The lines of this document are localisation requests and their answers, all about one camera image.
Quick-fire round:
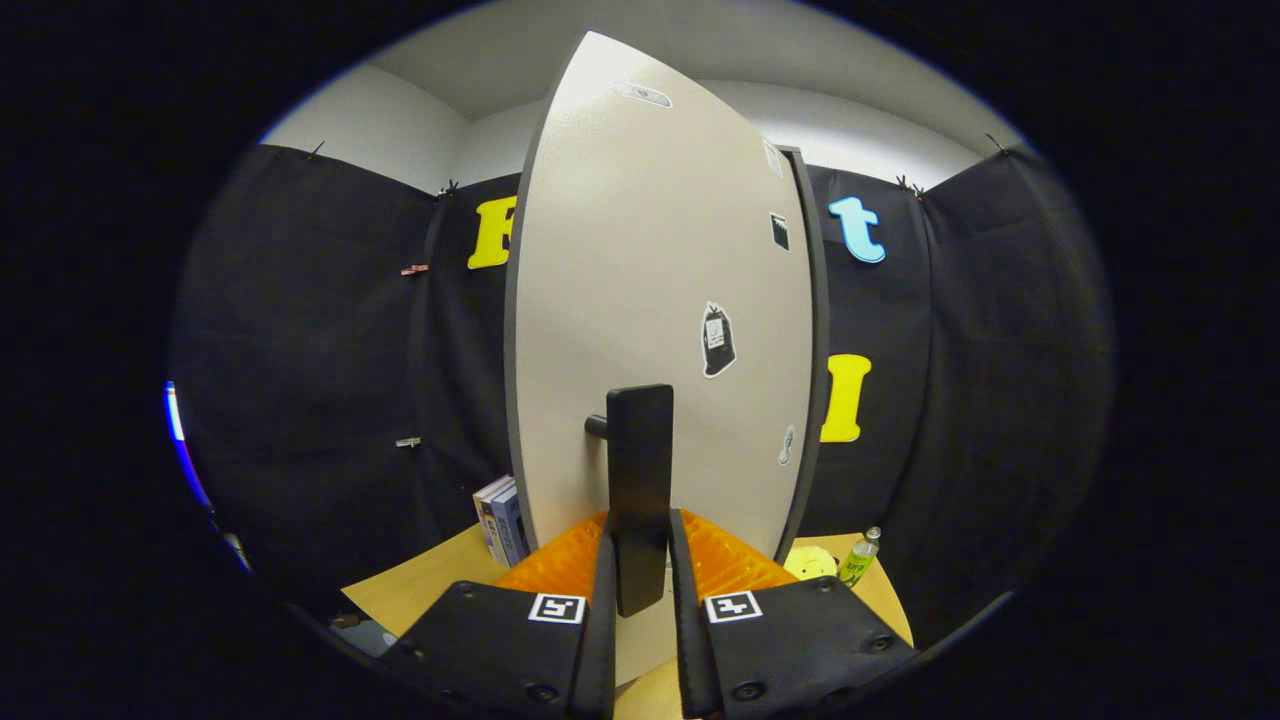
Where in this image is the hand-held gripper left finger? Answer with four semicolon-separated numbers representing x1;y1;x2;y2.
385;510;619;720

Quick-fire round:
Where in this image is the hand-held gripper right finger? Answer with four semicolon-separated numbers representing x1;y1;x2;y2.
668;508;919;720

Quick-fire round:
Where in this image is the grey shoe cabinet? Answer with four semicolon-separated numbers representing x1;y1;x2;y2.
775;143;833;566

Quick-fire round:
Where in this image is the yellow round toy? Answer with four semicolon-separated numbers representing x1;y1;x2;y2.
783;545;839;583

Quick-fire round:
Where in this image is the white book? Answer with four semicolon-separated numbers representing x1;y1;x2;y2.
473;475;513;561

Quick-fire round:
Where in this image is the green label bottle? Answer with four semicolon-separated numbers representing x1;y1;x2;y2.
838;527;883;588

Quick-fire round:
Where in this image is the black backdrop cloth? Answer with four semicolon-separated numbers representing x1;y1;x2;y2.
170;140;1116;651

